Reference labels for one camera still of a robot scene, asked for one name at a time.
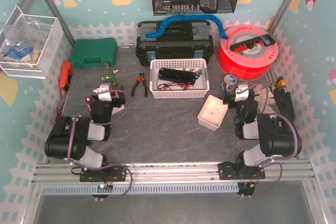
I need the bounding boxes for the orange multimeter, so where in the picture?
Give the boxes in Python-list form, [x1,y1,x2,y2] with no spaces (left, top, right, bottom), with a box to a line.
[59,61,74,92]

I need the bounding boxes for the red filament spool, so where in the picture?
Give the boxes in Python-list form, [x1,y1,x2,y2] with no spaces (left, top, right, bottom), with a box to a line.
[217,25,279,80]

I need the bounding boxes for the small white tray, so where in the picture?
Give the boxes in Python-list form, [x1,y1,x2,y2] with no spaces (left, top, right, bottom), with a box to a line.
[197,95,228,131]

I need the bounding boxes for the black toolbox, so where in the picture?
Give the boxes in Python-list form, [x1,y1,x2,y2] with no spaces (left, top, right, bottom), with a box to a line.
[135,21,214,67]

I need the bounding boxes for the aluminium rail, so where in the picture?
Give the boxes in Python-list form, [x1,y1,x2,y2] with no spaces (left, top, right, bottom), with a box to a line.
[32,159,316,185]

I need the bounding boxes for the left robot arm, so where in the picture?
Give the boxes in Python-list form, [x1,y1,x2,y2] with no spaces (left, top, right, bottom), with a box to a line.
[44,84,127,188]

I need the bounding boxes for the grey slotted cable duct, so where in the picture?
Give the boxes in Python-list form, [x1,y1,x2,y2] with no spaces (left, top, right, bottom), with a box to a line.
[43,183,239,196]

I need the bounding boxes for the white work gloves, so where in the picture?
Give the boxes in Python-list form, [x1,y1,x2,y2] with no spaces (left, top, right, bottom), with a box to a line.
[254,85,276,114]

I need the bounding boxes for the white perforated basket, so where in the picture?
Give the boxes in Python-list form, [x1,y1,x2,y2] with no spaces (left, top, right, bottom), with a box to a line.
[150,58,209,99]

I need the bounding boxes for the black red connector strip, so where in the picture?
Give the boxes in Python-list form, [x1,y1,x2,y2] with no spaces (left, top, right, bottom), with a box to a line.
[229,34,276,52]

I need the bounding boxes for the green plastic case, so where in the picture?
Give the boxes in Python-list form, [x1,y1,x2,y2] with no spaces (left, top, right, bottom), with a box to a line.
[70,38,118,69]

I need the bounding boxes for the red multimeter leads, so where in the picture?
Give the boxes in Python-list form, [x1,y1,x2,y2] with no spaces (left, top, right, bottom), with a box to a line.
[53,89,65,124]

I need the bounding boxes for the blue corrugated hose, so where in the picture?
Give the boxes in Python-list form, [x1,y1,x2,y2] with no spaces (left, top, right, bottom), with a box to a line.
[146,14,229,39]

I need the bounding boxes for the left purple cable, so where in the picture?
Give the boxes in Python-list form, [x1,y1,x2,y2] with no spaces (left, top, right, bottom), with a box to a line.
[67,90,134,199]

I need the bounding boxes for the clear acrylic box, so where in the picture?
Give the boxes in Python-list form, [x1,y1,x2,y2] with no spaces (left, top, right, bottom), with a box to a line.
[1,6,64,79]

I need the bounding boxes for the white peg fixture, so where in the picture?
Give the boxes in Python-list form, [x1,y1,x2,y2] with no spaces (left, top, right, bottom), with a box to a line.
[87,104,124,115]

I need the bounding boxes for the solder wire spool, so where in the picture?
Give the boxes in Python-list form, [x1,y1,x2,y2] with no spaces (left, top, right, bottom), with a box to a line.
[222,74,237,91]

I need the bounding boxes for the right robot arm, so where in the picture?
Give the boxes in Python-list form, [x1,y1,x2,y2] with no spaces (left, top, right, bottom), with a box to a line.
[218,84,302,180]

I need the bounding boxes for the orange black pliers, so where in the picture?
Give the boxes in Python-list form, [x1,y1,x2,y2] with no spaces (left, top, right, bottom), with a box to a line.
[131,73,148,97]

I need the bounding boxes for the blue white gloves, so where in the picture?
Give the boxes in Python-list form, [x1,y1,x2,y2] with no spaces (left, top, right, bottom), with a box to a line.
[5,41,33,63]

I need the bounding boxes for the black glove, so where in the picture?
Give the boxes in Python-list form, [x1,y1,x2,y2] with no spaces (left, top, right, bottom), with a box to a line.
[274,88,295,122]

